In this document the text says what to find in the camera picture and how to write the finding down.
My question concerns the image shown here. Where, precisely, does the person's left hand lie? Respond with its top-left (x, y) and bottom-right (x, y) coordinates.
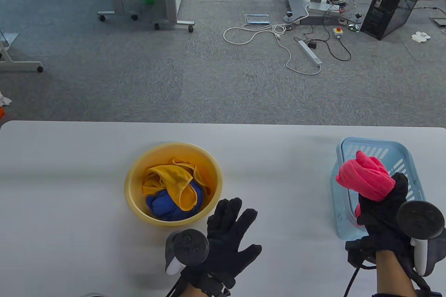
top-left (204, 198), bottom-right (262, 280)

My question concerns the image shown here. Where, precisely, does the person's right hand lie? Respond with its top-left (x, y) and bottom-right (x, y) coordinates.
top-left (356, 172), bottom-right (414, 255)

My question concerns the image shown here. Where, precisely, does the pink square towel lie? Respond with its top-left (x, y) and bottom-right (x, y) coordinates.
top-left (336, 151), bottom-right (396, 217)

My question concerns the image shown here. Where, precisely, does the blue square towel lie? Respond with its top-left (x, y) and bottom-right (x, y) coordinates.
top-left (146, 182), bottom-right (204, 221)

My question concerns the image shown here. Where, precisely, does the yellow square towel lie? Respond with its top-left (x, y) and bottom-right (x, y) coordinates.
top-left (142, 158), bottom-right (212, 211)

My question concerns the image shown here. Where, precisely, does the person's right forearm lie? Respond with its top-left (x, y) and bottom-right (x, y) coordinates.
top-left (376, 251), bottom-right (418, 297)

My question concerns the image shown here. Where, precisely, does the light blue plastic basket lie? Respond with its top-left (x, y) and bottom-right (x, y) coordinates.
top-left (330, 137), bottom-right (433, 242)

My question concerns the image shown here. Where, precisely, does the black and white hand controller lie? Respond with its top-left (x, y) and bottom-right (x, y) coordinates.
top-left (397, 201), bottom-right (446, 276)
top-left (165, 229), bottom-right (209, 275)

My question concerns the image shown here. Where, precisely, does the yellow plastic basin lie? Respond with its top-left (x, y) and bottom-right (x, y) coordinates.
top-left (124, 142), bottom-right (223, 229)

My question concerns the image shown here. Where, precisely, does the black computer tower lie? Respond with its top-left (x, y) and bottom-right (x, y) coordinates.
top-left (360, 0), bottom-right (432, 40)

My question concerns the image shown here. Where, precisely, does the whiteboard on rolling stand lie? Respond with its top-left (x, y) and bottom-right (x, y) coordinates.
top-left (0, 32), bottom-right (44, 73)

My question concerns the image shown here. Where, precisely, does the black cable with adapter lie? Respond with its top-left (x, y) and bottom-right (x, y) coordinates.
top-left (293, 25), bottom-right (352, 62)

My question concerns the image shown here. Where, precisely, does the white power strip with cable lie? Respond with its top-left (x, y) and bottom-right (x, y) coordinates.
top-left (223, 5), bottom-right (323, 76)

